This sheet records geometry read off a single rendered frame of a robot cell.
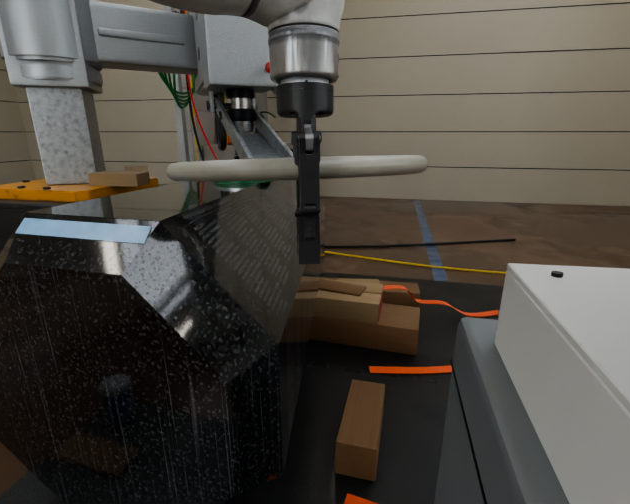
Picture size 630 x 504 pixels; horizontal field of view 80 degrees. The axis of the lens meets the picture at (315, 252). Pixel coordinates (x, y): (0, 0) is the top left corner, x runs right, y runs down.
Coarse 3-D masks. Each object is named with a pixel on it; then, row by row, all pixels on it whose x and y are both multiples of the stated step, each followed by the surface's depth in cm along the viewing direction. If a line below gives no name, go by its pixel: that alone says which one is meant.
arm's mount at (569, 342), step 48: (528, 288) 27; (576, 288) 27; (624, 288) 26; (528, 336) 27; (576, 336) 20; (624, 336) 20; (528, 384) 26; (576, 384) 20; (624, 384) 16; (576, 432) 19; (624, 432) 16; (576, 480) 19; (624, 480) 15
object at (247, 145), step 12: (216, 108) 143; (228, 108) 144; (252, 108) 134; (228, 120) 117; (264, 120) 121; (228, 132) 119; (264, 132) 120; (240, 144) 99; (252, 144) 113; (264, 144) 114; (276, 144) 107; (240, 156) 102; (252, 156) 104; (264, 156) 105; (276, 156) 106; (288, 156) 97
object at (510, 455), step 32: (480, 320) 39; (480, 352) 33; (480, 384) 30; (512, 384) 29; (448, 416) 42; (480, 416) 29; (512, 416) 26; (448, 448) 41; (480, 448) 28; (512, 448) 23; (448, 480) 40; (480, 480) 28; (512, 480) 22; (544, 480) 21
